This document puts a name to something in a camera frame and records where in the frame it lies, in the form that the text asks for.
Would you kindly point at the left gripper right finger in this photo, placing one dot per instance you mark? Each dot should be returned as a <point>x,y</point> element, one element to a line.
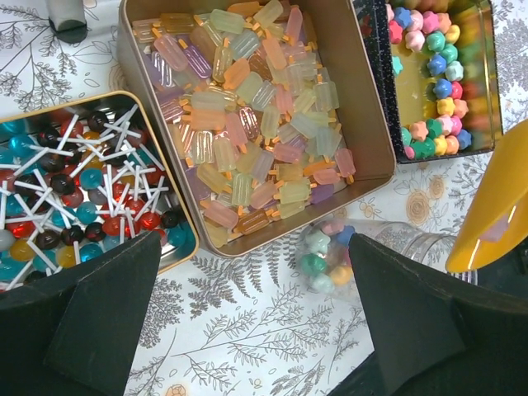
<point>434,334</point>

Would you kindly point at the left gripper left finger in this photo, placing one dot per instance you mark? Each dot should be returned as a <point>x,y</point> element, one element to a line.
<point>76,332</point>

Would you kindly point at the clear glass jar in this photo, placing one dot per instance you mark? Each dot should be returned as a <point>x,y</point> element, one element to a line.
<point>334,254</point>

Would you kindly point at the yellow plastic scoop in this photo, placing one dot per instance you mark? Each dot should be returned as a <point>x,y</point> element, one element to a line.
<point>496,221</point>

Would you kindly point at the star candy tin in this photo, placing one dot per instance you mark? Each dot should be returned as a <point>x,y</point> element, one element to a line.
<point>434,64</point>

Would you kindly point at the popsicle candy tin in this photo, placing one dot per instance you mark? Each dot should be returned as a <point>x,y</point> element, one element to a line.
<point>266,111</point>

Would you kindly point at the steel dish rack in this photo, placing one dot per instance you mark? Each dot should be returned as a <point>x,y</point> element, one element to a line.
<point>67,20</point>

